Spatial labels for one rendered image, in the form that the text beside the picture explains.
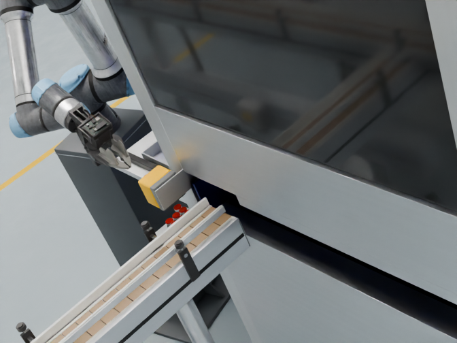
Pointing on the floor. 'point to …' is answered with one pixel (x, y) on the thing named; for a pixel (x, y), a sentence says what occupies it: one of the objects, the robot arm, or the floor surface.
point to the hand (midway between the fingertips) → (126, 166)
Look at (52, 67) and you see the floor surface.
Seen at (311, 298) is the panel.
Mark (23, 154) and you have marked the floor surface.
